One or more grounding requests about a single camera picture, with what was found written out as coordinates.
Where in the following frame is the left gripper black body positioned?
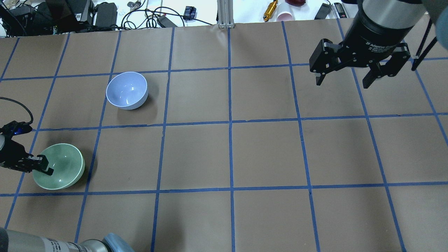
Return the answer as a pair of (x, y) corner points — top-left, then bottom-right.
(0, 135), (32, 173)

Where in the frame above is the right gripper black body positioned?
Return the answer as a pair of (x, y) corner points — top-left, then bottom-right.
(309, 38), (410, 77)

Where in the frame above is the green bowl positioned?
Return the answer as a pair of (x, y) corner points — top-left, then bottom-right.
(33, 143), (85, 190)

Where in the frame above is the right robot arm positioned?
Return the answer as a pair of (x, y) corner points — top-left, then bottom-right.
(309, 0), (426, 88)

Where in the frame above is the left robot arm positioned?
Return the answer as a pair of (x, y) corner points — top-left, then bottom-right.
(0, 135), (133, 252)

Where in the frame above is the blue bowl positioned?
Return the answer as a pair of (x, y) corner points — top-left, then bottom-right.
(105, 72), (149, 110)

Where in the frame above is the black remote-like device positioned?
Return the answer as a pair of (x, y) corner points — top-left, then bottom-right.
(333, 2), (349, 19)

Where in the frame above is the pink paper cup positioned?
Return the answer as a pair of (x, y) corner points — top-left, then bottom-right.
(276, 10), (295, 21)

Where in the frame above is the gold cylindrical tool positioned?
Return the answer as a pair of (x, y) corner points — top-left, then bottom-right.
(263, 0), (278, 22)

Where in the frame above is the black electronics pile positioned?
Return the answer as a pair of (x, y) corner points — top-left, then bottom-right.
(1, 0), (96, 37)

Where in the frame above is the small blue black device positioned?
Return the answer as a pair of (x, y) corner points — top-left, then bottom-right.
(183, 6), (197, 21)

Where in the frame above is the black power adapter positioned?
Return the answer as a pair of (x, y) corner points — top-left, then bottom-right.
(94, 2), (118, 31)

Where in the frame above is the black cable on left wrist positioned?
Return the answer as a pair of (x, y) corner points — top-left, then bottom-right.
(0, 97), (34, 135)

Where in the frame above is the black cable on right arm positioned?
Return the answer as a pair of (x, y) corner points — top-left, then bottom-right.
(410, 16), (440, 71)

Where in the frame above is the aluminium profile post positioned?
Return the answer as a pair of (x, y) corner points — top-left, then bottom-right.
(217, 0), (235, 29)

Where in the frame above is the black plug with cable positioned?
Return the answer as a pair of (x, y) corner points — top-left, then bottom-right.
(157, 15), (177, 28)

